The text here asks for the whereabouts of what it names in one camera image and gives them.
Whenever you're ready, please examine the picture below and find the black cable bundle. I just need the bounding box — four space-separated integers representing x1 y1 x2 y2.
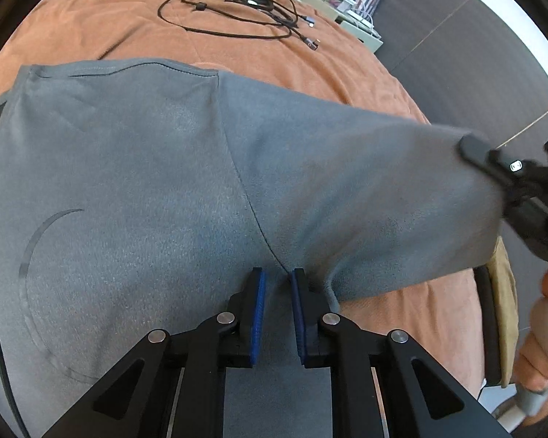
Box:
157 0 322 52

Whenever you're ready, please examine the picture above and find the mustard folded garment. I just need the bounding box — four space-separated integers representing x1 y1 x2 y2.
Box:
486 236 519 388

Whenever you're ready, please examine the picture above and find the orange bed blanket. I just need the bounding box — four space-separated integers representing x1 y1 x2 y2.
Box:
0 0 485 393

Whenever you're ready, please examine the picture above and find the right hand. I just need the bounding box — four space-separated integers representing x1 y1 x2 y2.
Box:
514 272 548 420

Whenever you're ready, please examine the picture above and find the grey t-shirt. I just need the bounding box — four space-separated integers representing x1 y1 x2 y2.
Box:
0 59 503 437

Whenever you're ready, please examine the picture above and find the white bedside drawer cabinet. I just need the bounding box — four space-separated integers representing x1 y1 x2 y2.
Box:
299 0 383 53

